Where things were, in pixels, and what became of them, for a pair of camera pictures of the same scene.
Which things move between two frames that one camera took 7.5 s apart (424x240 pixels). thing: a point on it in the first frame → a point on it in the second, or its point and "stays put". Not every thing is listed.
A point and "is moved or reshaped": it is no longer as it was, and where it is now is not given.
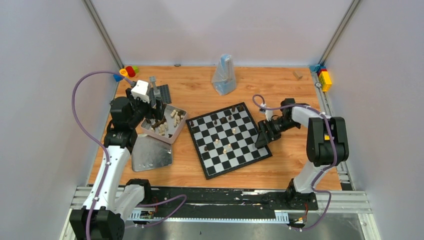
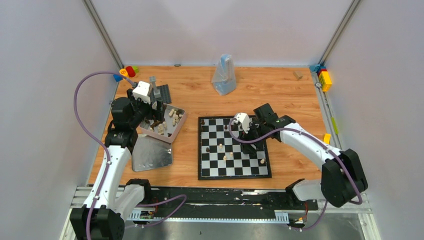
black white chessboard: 224,140 is moved or reshaped
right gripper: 266,134 → 246,146
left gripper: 152,108 stays put
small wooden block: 297,74 stays put
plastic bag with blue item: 224,79 stays put
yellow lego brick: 325,81 stays put
